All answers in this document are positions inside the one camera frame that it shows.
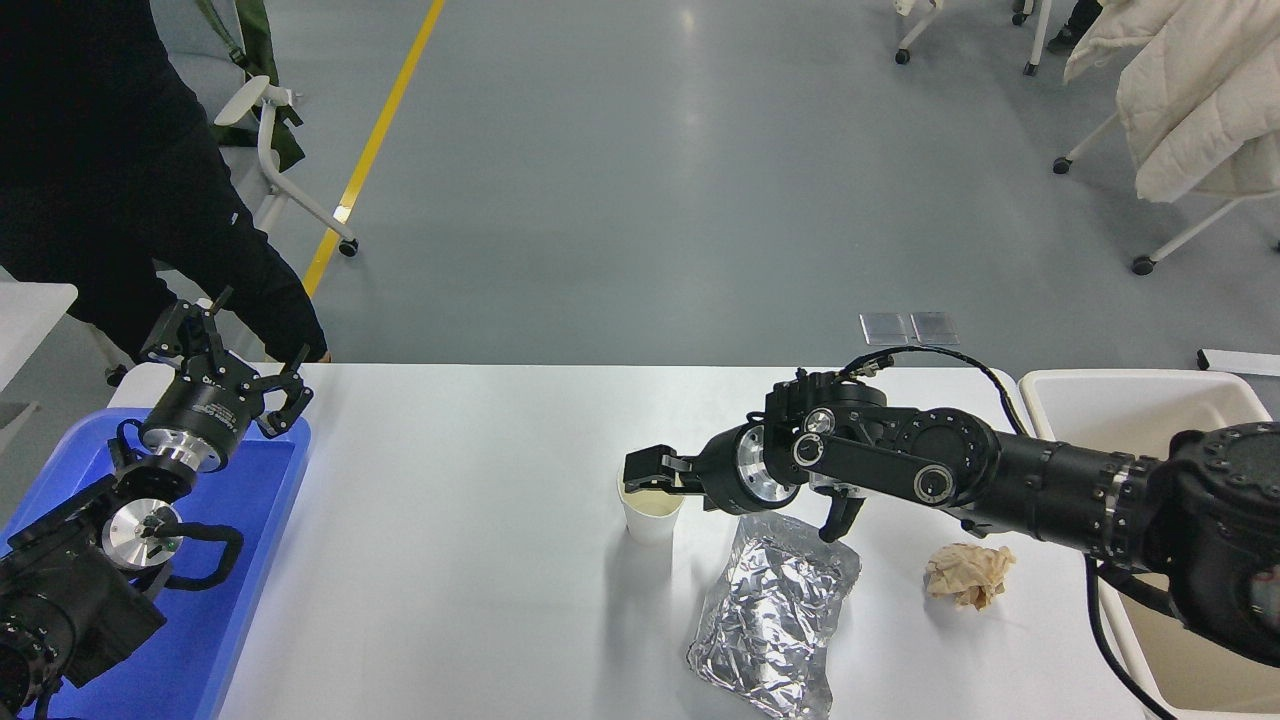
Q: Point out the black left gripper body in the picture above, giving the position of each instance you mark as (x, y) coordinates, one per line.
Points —
(205, 410)

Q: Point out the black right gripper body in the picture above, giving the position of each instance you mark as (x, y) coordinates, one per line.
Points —
(718, 470)

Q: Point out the white paper cup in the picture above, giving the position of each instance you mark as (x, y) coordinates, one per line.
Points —
(652, 525)

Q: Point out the silver foil tray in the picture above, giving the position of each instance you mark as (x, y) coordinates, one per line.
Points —
(770, 610)

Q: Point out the tan paper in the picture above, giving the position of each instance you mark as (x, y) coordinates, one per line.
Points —
(968, 575)

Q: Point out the blue plastic tray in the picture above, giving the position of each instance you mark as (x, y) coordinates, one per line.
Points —
(250, 520)

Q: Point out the small white side table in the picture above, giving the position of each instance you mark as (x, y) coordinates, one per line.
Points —
(25, 320)

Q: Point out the grey padded white-framed chair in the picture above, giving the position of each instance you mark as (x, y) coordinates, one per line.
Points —
(265, 140)

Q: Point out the silver floor plate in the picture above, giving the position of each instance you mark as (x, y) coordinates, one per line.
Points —
(934, 328)
(884, 329)

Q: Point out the person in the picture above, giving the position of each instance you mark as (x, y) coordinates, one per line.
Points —
(80, 150)
(1075, 20)

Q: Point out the large pale plastic bin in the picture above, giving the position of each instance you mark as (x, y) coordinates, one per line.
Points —
(1130, 410)

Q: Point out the white chair holding jacket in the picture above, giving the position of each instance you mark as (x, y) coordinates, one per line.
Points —
(1190, 235)

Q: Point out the flat white board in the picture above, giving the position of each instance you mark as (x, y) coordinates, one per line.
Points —
(1240, 361)

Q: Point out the white wheeled chair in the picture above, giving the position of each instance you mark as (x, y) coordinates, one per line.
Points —
(1037, 40)

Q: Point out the cream quilted jacket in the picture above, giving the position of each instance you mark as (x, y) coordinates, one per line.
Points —
(1200, 100)

